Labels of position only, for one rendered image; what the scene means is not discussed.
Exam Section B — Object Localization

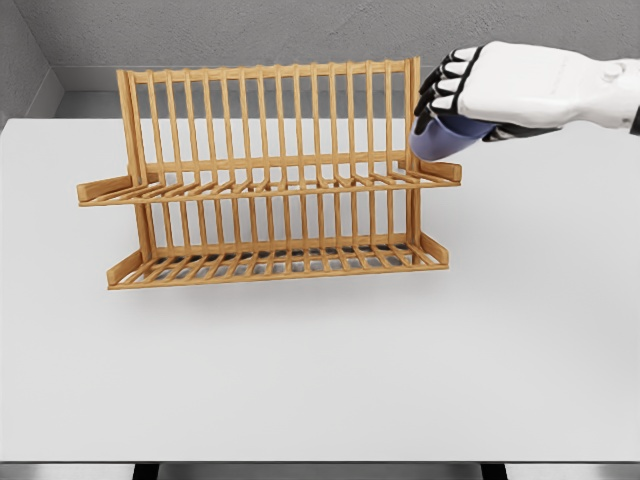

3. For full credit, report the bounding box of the wooden two-tier dish rack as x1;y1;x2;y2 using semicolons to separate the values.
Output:
76;55;463;292

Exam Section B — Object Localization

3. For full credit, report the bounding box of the blue cup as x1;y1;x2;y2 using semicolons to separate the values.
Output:
408;114;496;162

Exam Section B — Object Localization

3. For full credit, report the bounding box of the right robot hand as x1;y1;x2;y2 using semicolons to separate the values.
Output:
413;40;590;144

